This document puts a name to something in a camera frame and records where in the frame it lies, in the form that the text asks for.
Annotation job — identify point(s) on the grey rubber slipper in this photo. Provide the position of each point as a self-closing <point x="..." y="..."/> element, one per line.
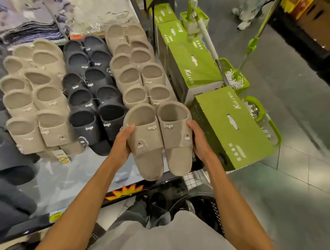
<point x="15" y="201"/>
<point x="15" y="152"/>
<point x="18" y="175"/>

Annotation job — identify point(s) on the column of black slippers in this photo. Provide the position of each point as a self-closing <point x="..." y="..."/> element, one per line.
<point x="77" y="61"/>

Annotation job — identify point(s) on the blue yellow price label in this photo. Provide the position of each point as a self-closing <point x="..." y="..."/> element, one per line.
<point x="56" y="216"/>

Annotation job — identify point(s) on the stack of navy folded textiles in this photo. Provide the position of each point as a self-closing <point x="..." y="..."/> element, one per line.
<point x="31" y="28"/>

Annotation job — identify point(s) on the column of beige slippers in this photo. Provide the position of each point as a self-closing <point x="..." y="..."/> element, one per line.
<point x="49" y="98"/>

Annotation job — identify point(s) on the black logo rubber slipper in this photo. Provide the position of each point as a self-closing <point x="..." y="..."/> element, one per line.
<point x="85" y="128"/>
<point x="112" y="121"/>

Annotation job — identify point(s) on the column of pale cream slippers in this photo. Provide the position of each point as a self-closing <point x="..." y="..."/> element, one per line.
<point x="129" y="74"/>

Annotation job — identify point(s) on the green cardboard box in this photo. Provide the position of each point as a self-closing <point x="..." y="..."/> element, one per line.
<point x="165" y="13"/>
<point x="232" y="128"/>
<point x="196" y="67"/>
<point x="170" y="31"/>

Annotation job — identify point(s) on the brown cardboard carton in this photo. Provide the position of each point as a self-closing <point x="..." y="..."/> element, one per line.
<point x="317" y="23"/>

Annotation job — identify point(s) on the person's left hand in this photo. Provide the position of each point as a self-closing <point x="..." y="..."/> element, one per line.
<point x="121" y="149"/>

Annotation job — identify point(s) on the green white mop bucket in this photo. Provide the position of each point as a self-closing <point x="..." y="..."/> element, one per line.
<point x="192" y="23"/>

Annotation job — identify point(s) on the yellow printed poster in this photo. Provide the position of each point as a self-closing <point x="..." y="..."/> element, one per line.
<point x="296" y="7"/>

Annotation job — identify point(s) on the person's left forearm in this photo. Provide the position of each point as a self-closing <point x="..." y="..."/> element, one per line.
<point x="82" y="206"/>

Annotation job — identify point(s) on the person's light grey shirt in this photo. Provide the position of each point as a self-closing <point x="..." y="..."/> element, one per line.
<point x="167" y="234"/>

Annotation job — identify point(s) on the yellow starburst price sticker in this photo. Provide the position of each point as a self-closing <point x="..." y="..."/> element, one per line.
<point x="123" y="191"/>

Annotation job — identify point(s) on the person's right hand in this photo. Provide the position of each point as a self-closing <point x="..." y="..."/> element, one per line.
<point x="202" y="146"/>

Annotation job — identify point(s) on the white fluffy rug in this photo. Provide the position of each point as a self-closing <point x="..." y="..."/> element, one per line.
<point x="98" y="15"/>

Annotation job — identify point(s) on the person's right forearm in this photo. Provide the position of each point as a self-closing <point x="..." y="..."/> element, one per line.
<point x="237" y="211"/>

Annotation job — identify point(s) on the black basket with wavy slots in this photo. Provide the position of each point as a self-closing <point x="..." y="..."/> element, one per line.
<point x="208" y="211"/>

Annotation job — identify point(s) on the green metal mop pole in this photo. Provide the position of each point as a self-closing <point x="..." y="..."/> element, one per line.
<point x="252" y="43"/>

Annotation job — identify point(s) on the beige logo rubber slipper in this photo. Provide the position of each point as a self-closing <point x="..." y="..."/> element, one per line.
<point x="178" y="144"/>
<point x="147" y="149"/>

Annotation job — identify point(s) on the person's light blue jeans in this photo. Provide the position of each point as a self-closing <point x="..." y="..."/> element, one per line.
<point x="131" y="215"/>

